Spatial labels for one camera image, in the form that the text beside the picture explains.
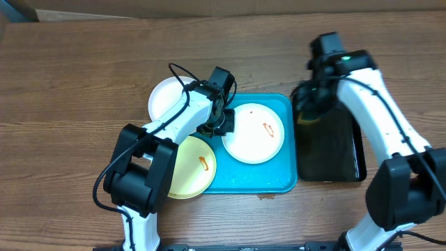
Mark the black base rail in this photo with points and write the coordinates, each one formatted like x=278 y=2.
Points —
x=244 y=247

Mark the yellow plate with stain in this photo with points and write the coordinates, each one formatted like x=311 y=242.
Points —
x=194 y=170

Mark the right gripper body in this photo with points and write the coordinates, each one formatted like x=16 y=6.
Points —
x=310 y=105

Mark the blue plastic tray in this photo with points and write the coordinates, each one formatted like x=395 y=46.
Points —
x=276 y=175

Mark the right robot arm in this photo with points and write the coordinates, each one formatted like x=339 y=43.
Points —
x=343 y=102

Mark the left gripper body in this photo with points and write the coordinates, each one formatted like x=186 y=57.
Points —
x=221 y=127

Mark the white plate with stain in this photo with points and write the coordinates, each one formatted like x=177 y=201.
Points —
x=258 y=134

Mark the white plate upper left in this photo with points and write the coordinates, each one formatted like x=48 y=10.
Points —
x=163 y=97

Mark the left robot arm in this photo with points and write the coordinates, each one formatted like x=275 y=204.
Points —
x=138 y=178

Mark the green yellow sponge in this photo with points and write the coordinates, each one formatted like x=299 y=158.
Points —
x=307 y=118

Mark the black water tray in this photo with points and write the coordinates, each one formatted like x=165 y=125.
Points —
x=332 y=149

